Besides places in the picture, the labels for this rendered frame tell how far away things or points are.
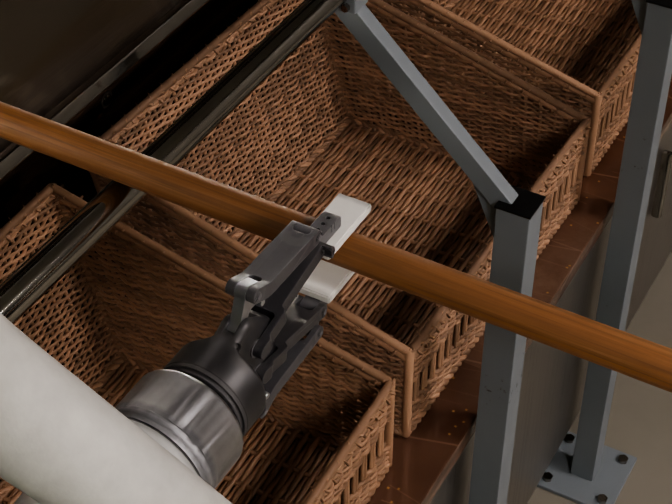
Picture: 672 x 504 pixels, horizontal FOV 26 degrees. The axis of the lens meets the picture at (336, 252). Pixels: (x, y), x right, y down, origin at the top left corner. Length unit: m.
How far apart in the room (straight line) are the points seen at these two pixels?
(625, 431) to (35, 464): 2.05
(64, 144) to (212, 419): 0.37
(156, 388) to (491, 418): 0.87
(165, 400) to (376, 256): 0.24
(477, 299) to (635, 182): 1.03
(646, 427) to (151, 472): 2.02
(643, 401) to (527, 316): 1.63
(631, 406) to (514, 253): 1.13
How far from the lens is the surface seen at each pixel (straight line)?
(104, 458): 0.70
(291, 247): 1.08
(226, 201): 1.19
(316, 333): 1.16
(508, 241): 1.61
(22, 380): 0.67
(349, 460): 1.64
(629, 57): 2.25
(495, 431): 1.82
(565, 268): 2.08
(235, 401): 1.02
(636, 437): 2.66
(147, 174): 1.23
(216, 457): 0.99
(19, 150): 1.70
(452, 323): 1.84
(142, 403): 0.99
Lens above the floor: 1.96
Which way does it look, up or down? 41 degrees down
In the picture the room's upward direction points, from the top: straight up
